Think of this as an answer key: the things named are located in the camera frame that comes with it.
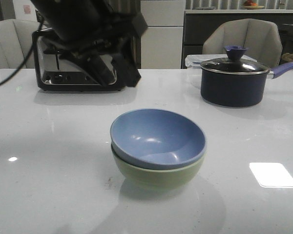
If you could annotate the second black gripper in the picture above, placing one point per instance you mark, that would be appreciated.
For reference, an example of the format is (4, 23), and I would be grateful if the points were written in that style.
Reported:
(82, 32)

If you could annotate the blue bowl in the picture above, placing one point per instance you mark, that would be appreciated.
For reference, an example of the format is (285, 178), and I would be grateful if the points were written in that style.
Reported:
(157, 139)

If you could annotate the green bowl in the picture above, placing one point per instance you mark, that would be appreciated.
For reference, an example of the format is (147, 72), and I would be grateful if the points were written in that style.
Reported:
(158, 179)

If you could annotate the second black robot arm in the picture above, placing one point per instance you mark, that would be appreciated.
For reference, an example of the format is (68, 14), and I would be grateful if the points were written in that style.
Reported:
(51, 10)

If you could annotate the white cabinet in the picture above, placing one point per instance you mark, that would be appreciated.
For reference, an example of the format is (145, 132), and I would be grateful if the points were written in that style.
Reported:
(161, 44)

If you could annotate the black and chrome toaster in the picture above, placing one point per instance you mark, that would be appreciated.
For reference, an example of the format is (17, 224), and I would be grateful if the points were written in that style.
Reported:
(55, 74)

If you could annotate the clear plastic food container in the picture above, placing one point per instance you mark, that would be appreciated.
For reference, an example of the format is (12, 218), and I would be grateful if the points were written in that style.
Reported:
(194, 61)

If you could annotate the dark grey counter unit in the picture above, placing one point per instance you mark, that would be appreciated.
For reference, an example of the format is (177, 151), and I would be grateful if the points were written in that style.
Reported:
(200, 24)

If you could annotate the beige chair on left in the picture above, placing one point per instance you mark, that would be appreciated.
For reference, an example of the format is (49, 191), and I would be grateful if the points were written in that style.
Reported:
(15, 41)

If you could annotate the beige chair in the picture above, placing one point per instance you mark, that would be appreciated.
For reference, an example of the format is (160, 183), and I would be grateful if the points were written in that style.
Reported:
(260, 37)
(15, 41)

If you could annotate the glass pot lid blue knob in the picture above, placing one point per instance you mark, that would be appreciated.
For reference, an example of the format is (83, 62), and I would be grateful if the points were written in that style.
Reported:
(234, 64)

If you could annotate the dark blue saucepan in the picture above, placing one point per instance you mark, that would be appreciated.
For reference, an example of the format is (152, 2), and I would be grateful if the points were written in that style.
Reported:
(238, 90)

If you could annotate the fruit bowl on counter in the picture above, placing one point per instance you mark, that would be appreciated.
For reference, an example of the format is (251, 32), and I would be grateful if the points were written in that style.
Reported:
(251, 5)

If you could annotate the beige chair on right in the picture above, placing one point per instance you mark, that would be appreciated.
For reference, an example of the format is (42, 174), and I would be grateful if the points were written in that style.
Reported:
(260, 37)

